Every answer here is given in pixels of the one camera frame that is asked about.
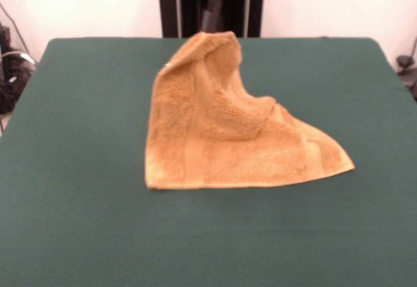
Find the small black plug adapter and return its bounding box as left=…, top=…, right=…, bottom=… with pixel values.
left=396, top=55, right=416, bottom=74

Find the black robot pedestal frame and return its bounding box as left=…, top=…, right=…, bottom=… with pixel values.
left=152, top=0, right=270, bottom=38

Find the orange terry towel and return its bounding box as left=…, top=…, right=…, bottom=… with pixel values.
left=144, top=31, right=356, bottom=192

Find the black equipment box with cables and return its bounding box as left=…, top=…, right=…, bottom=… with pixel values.
left=0, top=52, right=36, bottom=114

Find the dark green table cloth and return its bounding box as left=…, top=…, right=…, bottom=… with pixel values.
left=0, top=37, right=417, bottom=287

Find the white cable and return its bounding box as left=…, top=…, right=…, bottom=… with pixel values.
left=0, top=50, right=36, bottom=67

